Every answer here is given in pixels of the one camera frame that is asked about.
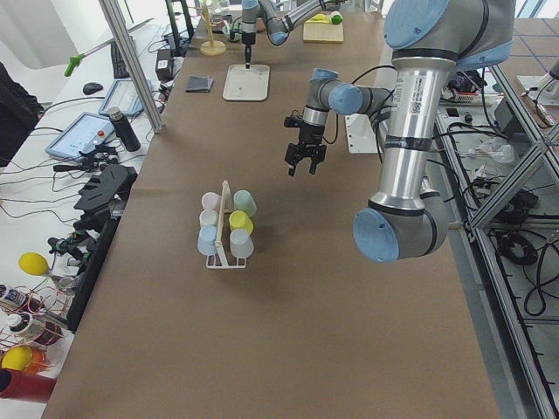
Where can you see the teach pendant tablet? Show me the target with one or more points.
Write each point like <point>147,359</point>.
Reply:
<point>122,94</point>
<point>82,136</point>

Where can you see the pink cup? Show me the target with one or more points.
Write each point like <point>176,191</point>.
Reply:
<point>211,201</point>

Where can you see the aluminium frame post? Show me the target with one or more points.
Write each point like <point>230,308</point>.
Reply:
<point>117,25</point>

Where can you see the green cup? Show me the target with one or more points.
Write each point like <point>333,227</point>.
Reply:
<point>244,201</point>

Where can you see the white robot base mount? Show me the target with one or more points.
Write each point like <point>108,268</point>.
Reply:
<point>361,136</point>

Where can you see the white wire cup rack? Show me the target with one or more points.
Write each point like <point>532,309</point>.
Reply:
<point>223,259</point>

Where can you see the black computer mouse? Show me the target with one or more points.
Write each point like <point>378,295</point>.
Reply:
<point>91,88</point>

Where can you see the cream rabbit tray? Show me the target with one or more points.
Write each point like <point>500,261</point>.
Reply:
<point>246,84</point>

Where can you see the cream cup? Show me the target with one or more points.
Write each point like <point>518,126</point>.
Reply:
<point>208,217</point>

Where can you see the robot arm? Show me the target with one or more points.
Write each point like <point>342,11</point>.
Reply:
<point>277,28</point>
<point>430,42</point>

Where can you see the grey folded cloth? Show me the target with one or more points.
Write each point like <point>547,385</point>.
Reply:
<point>199,84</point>

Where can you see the light blue cup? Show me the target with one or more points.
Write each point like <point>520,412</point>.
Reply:
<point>206,242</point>

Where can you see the black power adapter box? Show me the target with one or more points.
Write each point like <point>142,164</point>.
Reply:
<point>164,65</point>

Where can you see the yellow lemon toy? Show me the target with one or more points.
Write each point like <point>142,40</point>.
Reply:
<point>33,264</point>

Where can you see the grey cup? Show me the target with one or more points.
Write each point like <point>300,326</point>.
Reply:
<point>241,243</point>

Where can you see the person in black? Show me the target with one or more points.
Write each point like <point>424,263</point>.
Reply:
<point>20,113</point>

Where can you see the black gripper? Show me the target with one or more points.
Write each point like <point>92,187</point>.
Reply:
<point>248,43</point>
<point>311,133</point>

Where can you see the wooden mug tree stand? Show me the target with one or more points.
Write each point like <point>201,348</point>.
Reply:
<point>211,47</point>

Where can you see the wooden cutting board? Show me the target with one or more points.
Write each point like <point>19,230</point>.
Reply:
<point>325,33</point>

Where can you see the black water bottle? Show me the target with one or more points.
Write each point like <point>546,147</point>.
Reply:
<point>123,129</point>

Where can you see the yellow cup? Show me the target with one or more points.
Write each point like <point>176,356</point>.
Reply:
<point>238,219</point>

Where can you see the black keyboard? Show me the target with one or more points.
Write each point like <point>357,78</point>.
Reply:
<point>120,70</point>

